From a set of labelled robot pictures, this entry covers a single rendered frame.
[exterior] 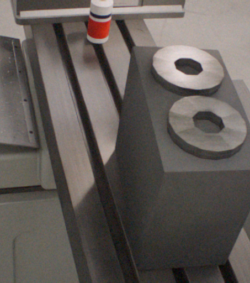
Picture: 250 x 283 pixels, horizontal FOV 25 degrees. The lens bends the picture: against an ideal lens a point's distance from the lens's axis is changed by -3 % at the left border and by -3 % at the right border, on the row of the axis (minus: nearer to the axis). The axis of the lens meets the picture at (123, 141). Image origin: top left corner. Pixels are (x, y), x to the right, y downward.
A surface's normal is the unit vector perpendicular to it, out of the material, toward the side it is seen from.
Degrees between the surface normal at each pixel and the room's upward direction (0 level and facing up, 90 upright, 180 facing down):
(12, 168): 90
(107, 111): 0
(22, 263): 90
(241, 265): 0
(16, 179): 90
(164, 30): 0
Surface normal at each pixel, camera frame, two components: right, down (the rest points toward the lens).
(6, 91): 0.40, -0.70
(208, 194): 0.14, 0.70
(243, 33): 0.13, -0.71
